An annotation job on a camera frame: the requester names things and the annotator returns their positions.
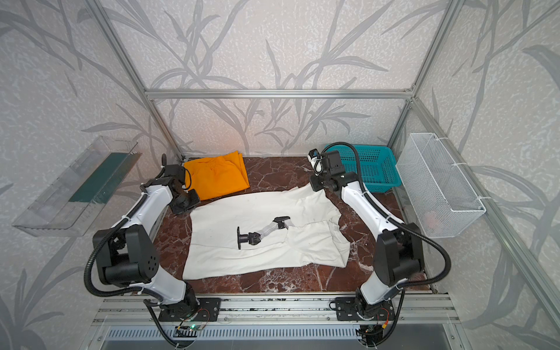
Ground small circuit board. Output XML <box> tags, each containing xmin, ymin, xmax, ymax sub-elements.
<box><xmin>176</xmin><ymin>323</ymin><xmax>206</xmax><ymax>334</ymax></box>

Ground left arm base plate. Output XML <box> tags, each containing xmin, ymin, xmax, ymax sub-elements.
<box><xmin>158</xmin><ymin>297</ymin><xmax>222</xmax><ymax>322</ymax></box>

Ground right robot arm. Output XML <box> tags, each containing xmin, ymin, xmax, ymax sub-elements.
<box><xmin>308</xmin><ymin>150</ymin><xmax>424</xmax><ymax>309</ymax></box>

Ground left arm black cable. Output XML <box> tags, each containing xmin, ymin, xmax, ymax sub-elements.
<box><xmin>82</xmin><ymin>152</ymin><xmax>193</xmax><ymax>349</ymax></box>

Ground teal plastic basket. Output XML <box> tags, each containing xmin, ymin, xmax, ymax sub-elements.
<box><xmin>328</xmin><ymin>144</ymin><xmax>402</xmax><ymax>193</ymax></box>

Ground white garment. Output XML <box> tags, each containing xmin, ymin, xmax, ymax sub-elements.
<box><xmin>182</xmin><ymin>185</ymin><xmax>350</xmax><ymax>280</ymax></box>

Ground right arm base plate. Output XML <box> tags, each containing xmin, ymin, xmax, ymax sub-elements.
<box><xmin>329</xmin><ymin>297</ymin><xmax>396</xmax><ymax>323</ymax></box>

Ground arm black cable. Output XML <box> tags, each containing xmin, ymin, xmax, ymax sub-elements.
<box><xmin>82</xmin><ymin>152</ymin><xmax>193</xmax><ymax>349</ymax></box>
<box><xmin>318</xmin><ymin>141</ymin><xmax>452</xmax><ymax>347</ymax></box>

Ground clear acrylic wall shelf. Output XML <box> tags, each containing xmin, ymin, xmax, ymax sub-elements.
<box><xmin>13</xmin><ymin>136</ymin><xmax>141</xmax><ymax>237</ymax></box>

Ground white wire mesh basket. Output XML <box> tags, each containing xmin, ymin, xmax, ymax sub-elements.
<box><xmin>396</xmin><ymin>133</ymin><xmax>487</xmax><ymax>239</ymax></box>

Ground orange drawstring shorts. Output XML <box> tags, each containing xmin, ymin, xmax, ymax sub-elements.
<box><xmin>184</xmin><ymin>151</ymin><xmax>250</xmax><ymax>201</ymax></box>

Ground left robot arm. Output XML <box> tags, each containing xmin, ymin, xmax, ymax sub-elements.
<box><xmin>83</xmin><ymin>164</ymin><xmax>201</xmax><ymax>310</ymax></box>

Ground pink object in wire basket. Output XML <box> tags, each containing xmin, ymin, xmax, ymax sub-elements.
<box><xmin>423</xmin><ymin>211</ymin><xmax>443</xmax><ymax>232</ymax></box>

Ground aluminium mounting rail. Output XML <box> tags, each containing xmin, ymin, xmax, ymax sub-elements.
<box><xmin>92</xmin><ymin>291</ymin><xmax>460</xmax><ymax>326</ymax></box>

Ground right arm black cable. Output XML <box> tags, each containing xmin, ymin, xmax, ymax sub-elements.
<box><xmin>318</xmin><ymin>141</ymin><xmax>452</xmax><ymax>347</ymax></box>

